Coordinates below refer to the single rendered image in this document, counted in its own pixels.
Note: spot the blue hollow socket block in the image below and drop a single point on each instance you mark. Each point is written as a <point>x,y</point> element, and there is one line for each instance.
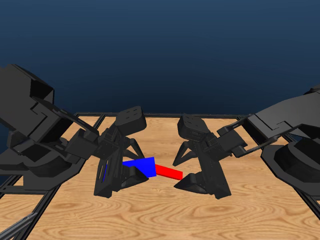
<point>147,166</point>

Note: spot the silver aluminium rail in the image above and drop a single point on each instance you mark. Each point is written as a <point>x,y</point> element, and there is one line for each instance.
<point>17,227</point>

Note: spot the thin red peg bar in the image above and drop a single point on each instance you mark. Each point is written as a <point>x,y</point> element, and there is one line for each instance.
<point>168,171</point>

